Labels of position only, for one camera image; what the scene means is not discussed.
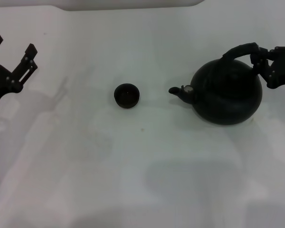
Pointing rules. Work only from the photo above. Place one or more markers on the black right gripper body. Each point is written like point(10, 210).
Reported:
point(283, 66)

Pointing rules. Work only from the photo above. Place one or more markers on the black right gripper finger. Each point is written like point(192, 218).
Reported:
point(263, 51)
point(262, 67)

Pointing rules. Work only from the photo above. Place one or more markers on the black round teapot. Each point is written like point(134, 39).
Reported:
point(228, 99)

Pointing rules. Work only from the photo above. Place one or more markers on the dark brown teacup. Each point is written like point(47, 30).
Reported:
point(127, 99)

